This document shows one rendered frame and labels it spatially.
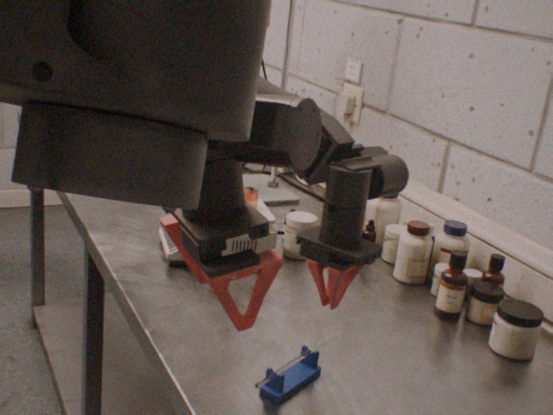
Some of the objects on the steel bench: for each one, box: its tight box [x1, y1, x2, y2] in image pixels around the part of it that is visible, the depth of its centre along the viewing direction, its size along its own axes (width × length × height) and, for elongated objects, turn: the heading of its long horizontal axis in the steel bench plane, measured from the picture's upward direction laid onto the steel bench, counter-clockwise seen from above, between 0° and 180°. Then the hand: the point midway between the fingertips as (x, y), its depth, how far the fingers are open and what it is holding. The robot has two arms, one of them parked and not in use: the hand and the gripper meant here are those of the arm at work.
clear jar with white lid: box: [282, 211, 317, 261], centre depth 134 cm, size 6×6×8 cm
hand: (330, 301), depth 97 cm, fingers closed
